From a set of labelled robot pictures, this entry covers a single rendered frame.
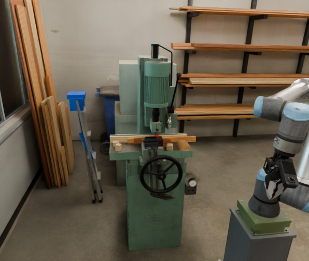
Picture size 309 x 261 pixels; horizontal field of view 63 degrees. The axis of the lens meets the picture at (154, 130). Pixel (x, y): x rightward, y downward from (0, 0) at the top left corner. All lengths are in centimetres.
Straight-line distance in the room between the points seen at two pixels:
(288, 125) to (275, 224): 92
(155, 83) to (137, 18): 240
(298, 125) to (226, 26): 352
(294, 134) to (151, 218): 142
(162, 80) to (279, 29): 332
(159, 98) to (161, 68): 20
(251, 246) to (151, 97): 114
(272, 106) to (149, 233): 150
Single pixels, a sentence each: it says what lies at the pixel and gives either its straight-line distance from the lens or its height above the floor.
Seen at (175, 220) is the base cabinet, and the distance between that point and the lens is 217.
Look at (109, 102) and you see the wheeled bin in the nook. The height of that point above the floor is 80.
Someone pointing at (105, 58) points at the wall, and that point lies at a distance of 405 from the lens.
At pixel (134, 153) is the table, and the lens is 180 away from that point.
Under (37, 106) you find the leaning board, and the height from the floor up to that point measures 96.
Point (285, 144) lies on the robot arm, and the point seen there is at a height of 133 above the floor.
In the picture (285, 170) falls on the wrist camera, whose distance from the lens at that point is 101.
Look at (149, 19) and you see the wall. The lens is 407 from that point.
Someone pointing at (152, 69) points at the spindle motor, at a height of 147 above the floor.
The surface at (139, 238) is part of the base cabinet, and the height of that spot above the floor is 12.
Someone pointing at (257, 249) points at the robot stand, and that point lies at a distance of 184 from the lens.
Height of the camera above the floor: 167
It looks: 20 degrees down
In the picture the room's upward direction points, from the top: 2 degrees clockwise
